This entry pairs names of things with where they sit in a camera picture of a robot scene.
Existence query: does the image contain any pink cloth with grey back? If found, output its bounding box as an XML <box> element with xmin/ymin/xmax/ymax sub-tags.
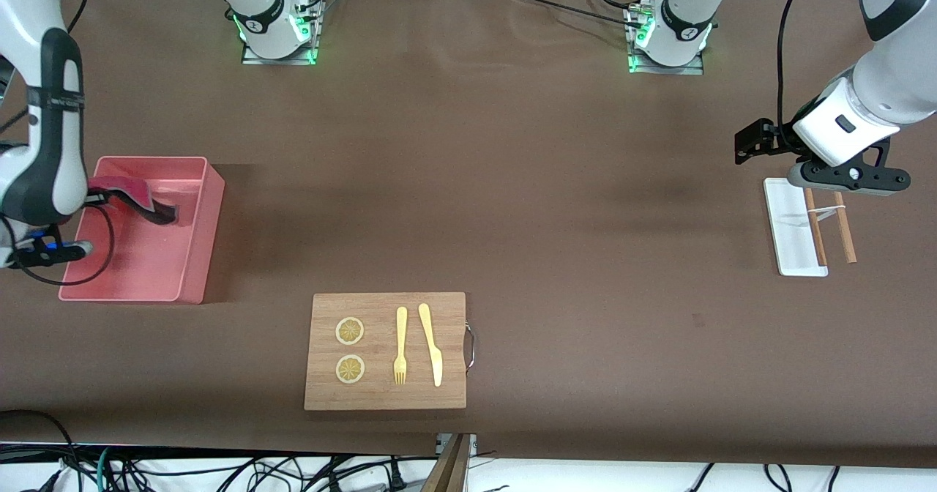
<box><xmin>88</xmin><ymin>176</ymin><xmax>179</xmax><ymax>227</ymax></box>

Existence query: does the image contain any pink plastic bin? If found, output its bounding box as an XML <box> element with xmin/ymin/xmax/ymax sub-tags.
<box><xmin>59</xmin><ymin>156</ymin><xmax>226</xmax><ymax>305</ymax></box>

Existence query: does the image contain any white rectangular tray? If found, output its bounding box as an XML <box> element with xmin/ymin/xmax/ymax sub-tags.
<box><xmin>763</xmin><ymin>177</ymin><xmax>830</xmax><ymax>278</ymax></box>

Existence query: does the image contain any brown wooden stick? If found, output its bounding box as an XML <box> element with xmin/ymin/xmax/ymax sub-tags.
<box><xmin>832</xmin><ymin>190</ymin><xmax>858</xmax><ymax>264</ymax></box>
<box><xmin>803</xmin><ymin>188</ymin><xmax>829</xmax><ymax>267</ymax></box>

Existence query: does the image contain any yellow plastic fork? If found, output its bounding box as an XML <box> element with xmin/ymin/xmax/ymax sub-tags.
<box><xmin>393</xmin><ymin>307</ymin><xmax>408</xmax><ymax>386</ymax></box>

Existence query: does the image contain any wooden cutting board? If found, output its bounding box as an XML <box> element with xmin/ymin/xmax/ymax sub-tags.
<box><xmin>304</xmin><ymin>292</ymin><xmax>468</xmax><ymax>411</ymax></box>

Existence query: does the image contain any yellow plastic knife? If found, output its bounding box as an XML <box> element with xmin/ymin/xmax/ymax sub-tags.
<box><xmin>418</xmin><ymin>302</ymin><xmax>444</xmax><ymax>388</ymax></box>

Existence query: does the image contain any black right camera cable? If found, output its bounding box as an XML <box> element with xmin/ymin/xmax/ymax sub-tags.
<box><xmin>0</xmin><ymin>195</ymin><xmax>116</xmax><ymax>286</ymax></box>

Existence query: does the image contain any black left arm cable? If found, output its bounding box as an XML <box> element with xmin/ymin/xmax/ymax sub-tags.
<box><xmin>776</xmin><ymin>0</ymin><xmax>817</xmax><ymax>138</ymax></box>

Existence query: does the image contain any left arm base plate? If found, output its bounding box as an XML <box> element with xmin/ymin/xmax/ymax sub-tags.
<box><xmin>627</xmin><ymin>3</ymin><xmax>706</xmax><ymax>75</ymax></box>

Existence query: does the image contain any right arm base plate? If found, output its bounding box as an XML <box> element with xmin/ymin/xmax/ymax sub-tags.
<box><xmin>240</xmin><ymin>0</ymin><xmax>321</xmax><ymax>66</ymax></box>

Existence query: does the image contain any black cable on table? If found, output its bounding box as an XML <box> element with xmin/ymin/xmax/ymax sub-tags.
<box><xmin>487</xmin><ymin>0</ymin><xmax>649</xmax><ymax>28</ymax></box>

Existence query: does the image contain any black floor cable bundle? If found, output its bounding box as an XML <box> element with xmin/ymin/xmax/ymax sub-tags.
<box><xmin>0</xmin><ymin>410</ymin><xmax>440</xmax><ymax>492</ymax></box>

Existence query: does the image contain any wooden post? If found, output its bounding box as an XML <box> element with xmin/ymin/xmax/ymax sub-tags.
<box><xmin>421</xmin><ymin>433</ymin><xmax>473</xmax><ymax>492</ymax></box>

